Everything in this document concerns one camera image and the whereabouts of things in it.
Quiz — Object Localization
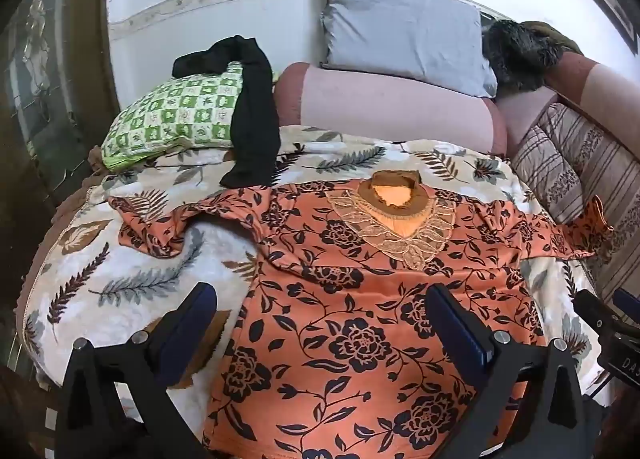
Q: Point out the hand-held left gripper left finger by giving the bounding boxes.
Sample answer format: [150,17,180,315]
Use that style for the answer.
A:
[60,282,219,459]

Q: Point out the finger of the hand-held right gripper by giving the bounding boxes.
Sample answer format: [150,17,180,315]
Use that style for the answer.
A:
[573,289,622,335]
[612,287,640,326]

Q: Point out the pink sofa cushion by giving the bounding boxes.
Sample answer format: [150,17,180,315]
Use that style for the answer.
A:
[494,86,562,161]

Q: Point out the grey pillow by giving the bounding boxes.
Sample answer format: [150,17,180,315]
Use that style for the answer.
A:
[318,0,499,99]

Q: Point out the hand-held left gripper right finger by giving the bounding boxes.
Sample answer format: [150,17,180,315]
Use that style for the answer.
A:
[425,282,607,459]

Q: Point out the black tights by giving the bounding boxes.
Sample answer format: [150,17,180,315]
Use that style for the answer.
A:
[172,36,282,188]

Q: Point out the orange floral blouse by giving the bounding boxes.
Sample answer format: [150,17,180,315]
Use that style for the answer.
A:
[107,169,615,459]

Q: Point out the dark furry cushion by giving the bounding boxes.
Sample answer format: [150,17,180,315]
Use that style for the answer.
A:
[482,19,583,94]

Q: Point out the leaf print blanket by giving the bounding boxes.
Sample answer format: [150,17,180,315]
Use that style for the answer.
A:
[22,125,608,459]

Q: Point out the striped beige quilt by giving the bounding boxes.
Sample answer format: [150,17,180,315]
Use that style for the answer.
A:
[510,103,640,327]

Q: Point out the green checkered pillow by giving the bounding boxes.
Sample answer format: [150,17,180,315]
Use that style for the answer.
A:
[101,62,245,173]

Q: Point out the two-tone pink bolster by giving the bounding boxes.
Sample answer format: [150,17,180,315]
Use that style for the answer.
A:
[274,62,508,158]
[542,52,640,145]

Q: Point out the dark glass door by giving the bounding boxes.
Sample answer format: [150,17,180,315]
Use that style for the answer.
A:
[0,0,122,200]

